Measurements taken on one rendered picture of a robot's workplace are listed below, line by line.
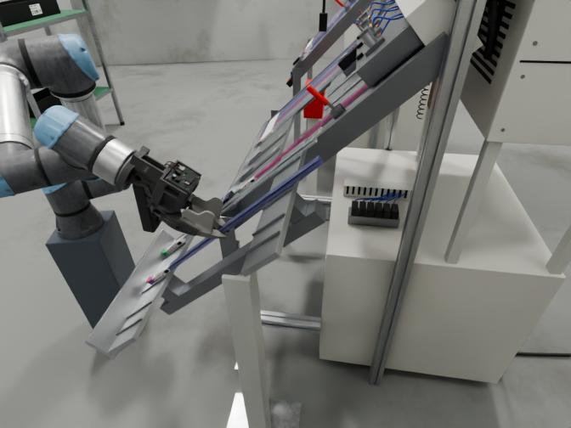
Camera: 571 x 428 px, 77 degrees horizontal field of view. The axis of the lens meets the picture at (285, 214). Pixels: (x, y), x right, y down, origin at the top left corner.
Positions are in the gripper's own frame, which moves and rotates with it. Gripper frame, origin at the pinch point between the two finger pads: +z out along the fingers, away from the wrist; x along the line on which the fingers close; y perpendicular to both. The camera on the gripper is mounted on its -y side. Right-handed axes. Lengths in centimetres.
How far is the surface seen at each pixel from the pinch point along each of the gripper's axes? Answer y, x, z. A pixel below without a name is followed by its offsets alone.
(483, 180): 30, 29, 46
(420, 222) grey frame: 14, 25, 41
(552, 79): 52, 28, 38
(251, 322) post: -16.5, -2.5, 16.9
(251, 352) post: -27.4, -2.2, 22.8
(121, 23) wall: -182, 439, -226
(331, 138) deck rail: 17.4, 27.8, 11.3
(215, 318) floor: -91, 46, 25
